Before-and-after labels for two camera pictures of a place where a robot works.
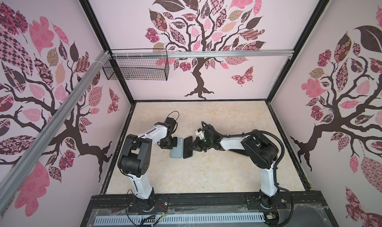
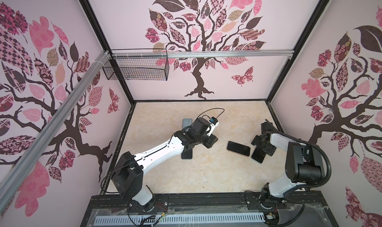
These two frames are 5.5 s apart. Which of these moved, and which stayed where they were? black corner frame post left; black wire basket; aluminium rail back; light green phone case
Moved: light green phone case
Stayed: black wire basket; aluminium rail back; black corner frame post left
